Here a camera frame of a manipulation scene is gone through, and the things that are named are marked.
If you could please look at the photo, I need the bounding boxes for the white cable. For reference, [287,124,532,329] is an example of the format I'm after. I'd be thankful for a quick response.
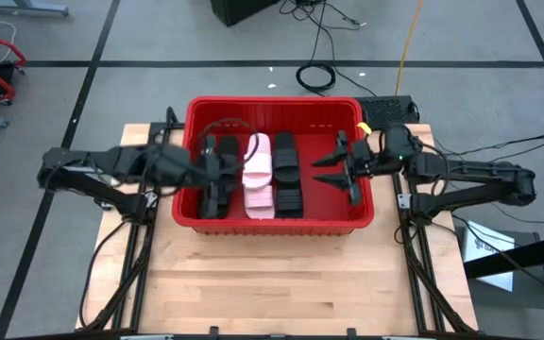
[0,19,18,63]

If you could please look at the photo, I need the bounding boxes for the black hanging arm cable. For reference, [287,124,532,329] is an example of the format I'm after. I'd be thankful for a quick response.
[78,219,129,330]

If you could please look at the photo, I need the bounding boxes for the dark grey platform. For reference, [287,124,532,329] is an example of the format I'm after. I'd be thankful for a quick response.
[453,224,544,312]

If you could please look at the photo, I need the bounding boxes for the black beam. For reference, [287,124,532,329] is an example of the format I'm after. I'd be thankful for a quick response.
[463,230,544,280]

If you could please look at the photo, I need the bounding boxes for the black aluminium table frame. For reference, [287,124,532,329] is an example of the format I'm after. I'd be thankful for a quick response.
[384,121,480,334]
[76,106,187,332]

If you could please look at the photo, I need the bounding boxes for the red plastic bin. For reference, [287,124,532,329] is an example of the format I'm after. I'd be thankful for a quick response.
[171,95,376,237]

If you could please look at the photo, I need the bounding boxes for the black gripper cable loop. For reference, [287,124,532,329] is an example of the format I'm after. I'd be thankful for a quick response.
[195,117,260,164]

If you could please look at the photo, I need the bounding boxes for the black floor cable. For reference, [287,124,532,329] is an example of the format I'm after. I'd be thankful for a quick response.
[450,214,544,303]

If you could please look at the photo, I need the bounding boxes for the coiled black cable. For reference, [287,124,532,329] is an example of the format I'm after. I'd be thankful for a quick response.
[295,61,337,94]

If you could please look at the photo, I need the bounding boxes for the black computer case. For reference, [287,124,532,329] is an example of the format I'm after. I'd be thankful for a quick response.
[210,0,281,27]

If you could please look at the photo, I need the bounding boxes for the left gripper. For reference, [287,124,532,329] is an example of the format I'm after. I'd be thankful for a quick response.
[177,134,241,212]

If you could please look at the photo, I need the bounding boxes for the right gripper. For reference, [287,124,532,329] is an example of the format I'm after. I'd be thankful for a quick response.
[311,130,394,207]

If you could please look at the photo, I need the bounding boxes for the black power cable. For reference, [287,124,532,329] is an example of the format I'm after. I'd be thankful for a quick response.
[279,0,378,98]

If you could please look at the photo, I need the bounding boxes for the yellow floor cable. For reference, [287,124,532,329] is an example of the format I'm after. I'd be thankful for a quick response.
[394,0,425,97]

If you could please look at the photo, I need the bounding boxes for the black vented box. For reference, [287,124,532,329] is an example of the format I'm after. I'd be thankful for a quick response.
[359,94,420,126]

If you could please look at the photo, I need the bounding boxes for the white printed sheet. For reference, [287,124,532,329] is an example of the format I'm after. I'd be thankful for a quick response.
[462,220,517,293]

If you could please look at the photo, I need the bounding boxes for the pink foam slide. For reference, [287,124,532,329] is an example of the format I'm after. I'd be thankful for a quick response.
[242,132,274,190]
[244,184,277,221]

